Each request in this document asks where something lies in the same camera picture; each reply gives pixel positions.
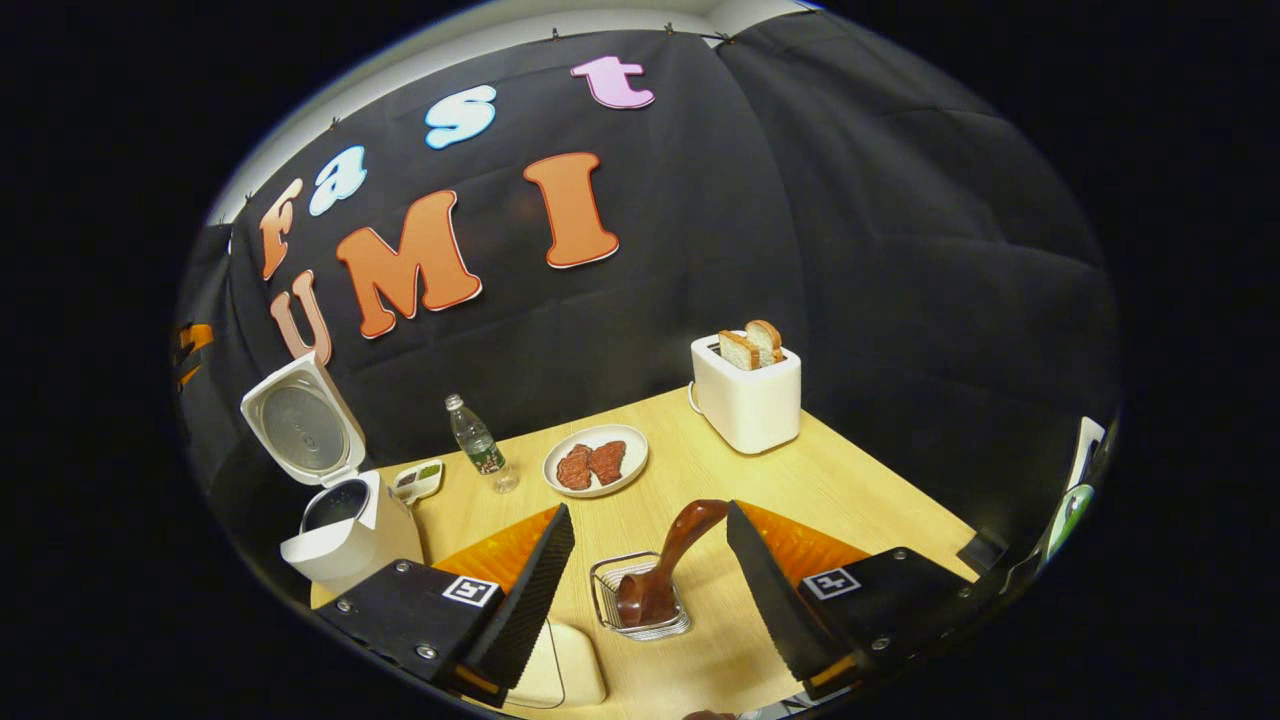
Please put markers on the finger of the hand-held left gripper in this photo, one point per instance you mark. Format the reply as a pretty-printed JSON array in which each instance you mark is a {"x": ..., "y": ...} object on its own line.
[{"x": 197, "y": 337}]

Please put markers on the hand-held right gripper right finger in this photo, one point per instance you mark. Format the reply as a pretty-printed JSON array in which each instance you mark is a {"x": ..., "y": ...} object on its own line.
[{"x": 770, "y": 610}]

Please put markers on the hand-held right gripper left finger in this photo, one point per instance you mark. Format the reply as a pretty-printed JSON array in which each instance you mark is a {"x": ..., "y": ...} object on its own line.
[{"x": 520, "y": 600}]

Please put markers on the brown wooden spoon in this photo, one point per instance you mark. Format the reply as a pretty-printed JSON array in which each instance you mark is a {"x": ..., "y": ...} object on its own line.
[{"x": 645, "y": 595}]

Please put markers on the white rice cooker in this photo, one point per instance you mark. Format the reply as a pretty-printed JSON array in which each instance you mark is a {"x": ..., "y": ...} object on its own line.
[{"x": 350, "y": 540}]

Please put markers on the cream rounded board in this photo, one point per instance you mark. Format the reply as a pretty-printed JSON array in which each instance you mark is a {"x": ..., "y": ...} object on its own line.
[{"x": 575, "y": 665}]

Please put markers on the red meat piece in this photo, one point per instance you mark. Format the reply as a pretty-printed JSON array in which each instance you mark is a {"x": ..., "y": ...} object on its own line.
[
  {"x": 574, "y": 468},
  {"x": 607, "y": 462}
]

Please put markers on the white divided dish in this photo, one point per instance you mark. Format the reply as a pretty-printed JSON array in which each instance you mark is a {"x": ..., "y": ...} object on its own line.
[{"x": 410, "y": 487}]

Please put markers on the clear plastic water bottle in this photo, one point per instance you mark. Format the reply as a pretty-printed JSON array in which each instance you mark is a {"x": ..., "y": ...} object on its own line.
[{"x": 478, "y": 445}]

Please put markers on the white round plate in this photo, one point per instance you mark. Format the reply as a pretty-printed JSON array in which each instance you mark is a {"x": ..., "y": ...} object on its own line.
[{"x": 632, "y": 445}]

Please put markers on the white toaster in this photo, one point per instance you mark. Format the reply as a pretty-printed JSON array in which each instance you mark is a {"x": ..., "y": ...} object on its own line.
[{"x": 750, "y": 410}]

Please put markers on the toast bread slice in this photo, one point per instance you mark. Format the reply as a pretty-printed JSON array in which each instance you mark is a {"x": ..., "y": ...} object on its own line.
[
  {"x": 767, "y": 340},
  {"x": 738, "y": 352}
]

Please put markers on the green round object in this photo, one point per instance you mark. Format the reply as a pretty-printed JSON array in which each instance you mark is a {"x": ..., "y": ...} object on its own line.
[{"x": 1072, "y": 510}]

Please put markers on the white panel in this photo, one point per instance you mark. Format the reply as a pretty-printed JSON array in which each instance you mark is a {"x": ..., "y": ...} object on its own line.
[{"x": 1088, "y": 445}]

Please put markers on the black backdrop cloth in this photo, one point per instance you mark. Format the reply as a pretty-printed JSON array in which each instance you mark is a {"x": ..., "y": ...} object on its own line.
[{"x": 850, "y": 250}]

